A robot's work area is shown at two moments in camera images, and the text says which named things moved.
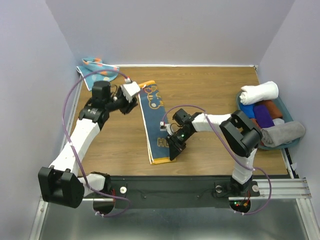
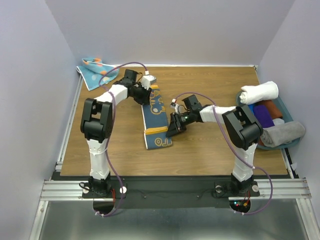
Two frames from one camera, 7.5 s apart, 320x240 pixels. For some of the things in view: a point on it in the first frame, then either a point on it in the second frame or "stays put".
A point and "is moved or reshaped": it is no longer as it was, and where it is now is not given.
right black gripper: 175,147 -> 175,127
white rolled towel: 267,91 stays put
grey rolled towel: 282,134 stays put
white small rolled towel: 278,121 stays put
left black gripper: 129,106 -> 145,100
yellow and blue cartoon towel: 153,115 is moved or reshaped
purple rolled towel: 262,115 stays put
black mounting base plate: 181,192 stays put
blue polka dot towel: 93,69 stays put
